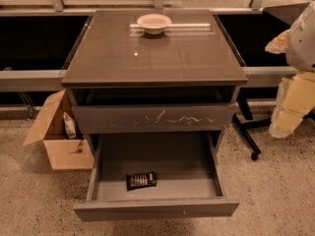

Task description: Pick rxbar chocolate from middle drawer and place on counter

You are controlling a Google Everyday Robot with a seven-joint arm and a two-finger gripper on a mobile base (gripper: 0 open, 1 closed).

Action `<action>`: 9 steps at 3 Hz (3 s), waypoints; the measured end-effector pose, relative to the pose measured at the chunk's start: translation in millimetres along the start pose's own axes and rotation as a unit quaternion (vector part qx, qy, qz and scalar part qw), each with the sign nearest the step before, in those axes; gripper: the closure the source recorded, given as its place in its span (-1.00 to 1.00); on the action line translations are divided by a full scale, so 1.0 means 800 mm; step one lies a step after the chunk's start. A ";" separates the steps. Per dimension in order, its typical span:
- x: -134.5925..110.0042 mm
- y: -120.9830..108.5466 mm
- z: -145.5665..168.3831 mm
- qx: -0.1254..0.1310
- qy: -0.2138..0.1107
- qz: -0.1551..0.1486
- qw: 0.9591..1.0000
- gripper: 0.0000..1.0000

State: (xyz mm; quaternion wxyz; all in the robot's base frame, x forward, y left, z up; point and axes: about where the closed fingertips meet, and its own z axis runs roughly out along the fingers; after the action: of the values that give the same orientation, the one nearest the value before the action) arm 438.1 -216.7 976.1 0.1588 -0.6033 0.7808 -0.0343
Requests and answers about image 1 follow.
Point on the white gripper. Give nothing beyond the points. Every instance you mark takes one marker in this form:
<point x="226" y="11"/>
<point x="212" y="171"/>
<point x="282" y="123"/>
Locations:
<point x="302" y="48"/>

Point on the black rxbar chocolate wrapper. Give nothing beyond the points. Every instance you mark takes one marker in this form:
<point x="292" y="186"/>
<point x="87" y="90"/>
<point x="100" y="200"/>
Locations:
<point x="141" y="180"/>

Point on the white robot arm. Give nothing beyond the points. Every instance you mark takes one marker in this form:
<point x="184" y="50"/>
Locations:
<point x="300" y="47"/>

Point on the scratched grey top drawer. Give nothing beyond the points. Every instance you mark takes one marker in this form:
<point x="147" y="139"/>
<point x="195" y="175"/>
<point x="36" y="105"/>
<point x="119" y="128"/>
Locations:
<point x="153" y="118"/>

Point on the grey drawer cabinet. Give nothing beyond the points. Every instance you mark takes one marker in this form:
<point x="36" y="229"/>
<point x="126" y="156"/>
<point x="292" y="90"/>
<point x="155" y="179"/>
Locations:
<point x="118" y="63"/>

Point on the open grey middle drawer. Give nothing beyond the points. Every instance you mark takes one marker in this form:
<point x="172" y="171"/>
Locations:
<point x="188" y="179"/>

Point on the black rolling stand base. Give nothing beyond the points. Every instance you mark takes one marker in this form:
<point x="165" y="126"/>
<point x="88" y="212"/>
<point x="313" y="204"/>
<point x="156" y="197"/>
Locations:
<point x="250" y="124"/>

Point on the white ceramic bowl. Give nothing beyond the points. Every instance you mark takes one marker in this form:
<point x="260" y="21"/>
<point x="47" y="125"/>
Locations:
<point x="154" y="23"/>

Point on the snack bag in box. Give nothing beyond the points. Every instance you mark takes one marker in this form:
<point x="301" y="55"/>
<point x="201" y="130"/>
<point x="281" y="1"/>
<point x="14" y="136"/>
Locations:
<point x="70" y="126"/>

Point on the open cardboard box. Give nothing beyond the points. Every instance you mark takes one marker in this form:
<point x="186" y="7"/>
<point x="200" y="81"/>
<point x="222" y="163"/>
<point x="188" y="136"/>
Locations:
<point x="48" y="127"/>

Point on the metal window rail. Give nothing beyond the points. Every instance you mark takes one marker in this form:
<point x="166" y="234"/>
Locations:
<point x="50" y="80"/>

